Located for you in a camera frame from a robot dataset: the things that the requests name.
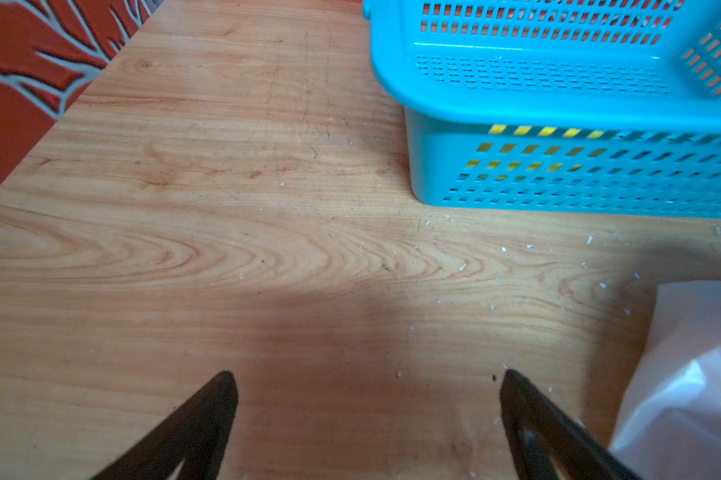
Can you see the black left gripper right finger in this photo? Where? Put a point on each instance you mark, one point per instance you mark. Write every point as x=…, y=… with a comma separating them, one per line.
x=545, y=441

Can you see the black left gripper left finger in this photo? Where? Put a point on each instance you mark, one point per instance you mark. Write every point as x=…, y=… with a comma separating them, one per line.
x=190, y=443

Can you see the white plastic bag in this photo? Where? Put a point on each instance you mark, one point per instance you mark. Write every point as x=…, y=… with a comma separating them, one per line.
x=669, y=425

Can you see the teal plastic basket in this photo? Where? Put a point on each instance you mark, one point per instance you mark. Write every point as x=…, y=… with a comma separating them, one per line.
x=608, y=107

